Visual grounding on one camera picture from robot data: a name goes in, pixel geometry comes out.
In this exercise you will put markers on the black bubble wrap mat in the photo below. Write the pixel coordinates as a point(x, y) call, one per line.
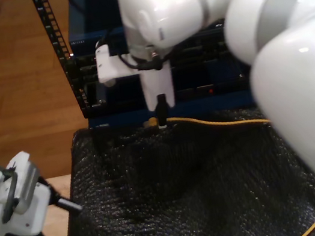
point(174, 197)

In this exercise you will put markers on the blue Netgear network switch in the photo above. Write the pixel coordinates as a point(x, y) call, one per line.
point(91, 16)

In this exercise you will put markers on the black Dell rack server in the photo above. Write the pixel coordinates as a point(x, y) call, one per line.
point(189, 54)

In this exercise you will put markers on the black perforated rack post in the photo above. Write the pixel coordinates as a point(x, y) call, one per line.
point(51, 26)

